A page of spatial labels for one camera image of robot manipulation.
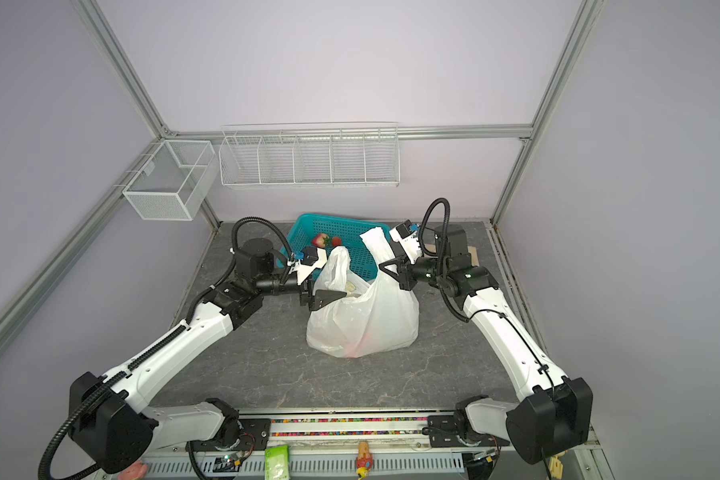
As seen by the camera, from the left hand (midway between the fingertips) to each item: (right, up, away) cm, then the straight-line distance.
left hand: (340, 279), depth 69 cm
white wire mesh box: (-59, +30, +30) cm, 73 cm away
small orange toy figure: (+6, -42, -1) cm, 42 cm away
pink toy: (-47, -44, -2) cm, 64 cm away
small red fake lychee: (-6, +10, +44) cm, 45 cm away
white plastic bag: (+8, -10, +7) cm, 15 cm away
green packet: (-15, -42, -1) cm, 45 cm away
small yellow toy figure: (+50, -43, -1) cm, 66 cm away
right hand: (+10, +2, +4) cm, 11 cm away
